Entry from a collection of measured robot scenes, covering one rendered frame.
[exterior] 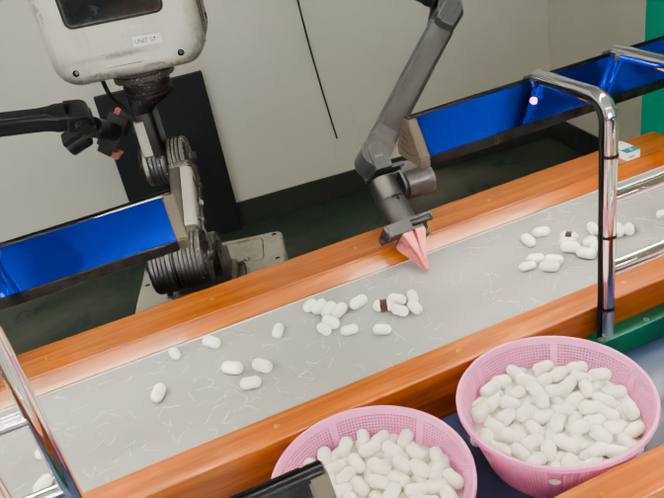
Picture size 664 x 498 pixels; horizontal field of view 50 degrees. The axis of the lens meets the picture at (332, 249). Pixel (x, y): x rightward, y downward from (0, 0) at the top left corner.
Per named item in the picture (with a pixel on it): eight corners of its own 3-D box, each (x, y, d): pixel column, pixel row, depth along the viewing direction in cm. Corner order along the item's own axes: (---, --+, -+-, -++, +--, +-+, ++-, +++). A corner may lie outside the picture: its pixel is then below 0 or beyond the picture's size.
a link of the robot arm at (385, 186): (364, 189, 144) (369, 174, 139) (393, 179, 146) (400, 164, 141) (377, 217, 142) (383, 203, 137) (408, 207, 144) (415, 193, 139)
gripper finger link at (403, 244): (454, 254, 133) (431, 212, 137) (419, 267, 132) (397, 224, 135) (445, 269, 140) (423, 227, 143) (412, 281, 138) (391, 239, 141)
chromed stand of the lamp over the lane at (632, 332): (529, 309, 132) (517, 71, 110) (617, 273, 137) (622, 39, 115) (599, 364, 116) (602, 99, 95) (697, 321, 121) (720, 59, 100)
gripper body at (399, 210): (435, 217, 137) (418, 186, 139) (387, 234, 134) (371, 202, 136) (427, 232, 142) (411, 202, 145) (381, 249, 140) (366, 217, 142)
